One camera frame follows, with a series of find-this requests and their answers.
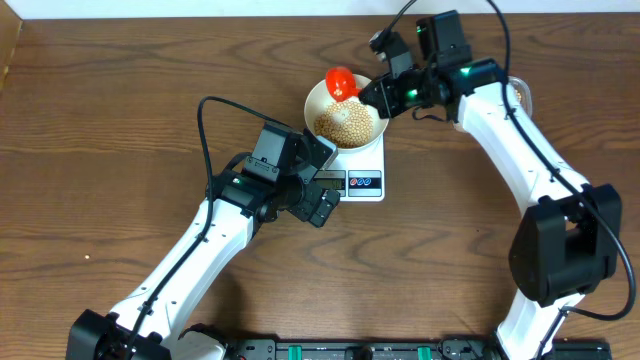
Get red measuring scoop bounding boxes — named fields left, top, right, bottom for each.
left=325, top=66, right=361, bottom=102

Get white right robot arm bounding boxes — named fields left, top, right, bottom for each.
left=359, top=11, right=629, bottom=359

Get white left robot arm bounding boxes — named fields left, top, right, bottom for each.
left=66, top=170, right=340, bottom=359

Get beige bowl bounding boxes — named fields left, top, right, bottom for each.
left=304, top=80, right=389, bottom=149

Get soybeans in bowl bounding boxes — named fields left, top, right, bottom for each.
left=314, top=101, right=373, bottom=149

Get white digital kitchen scale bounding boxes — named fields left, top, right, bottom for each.
left=314, top=135, right=386, bottom=202

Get clear plastic container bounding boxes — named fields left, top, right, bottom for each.
left=509, top=76, right=533, bottom=117

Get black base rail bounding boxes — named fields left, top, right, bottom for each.
left=169, top=324, right=614, bottom=360

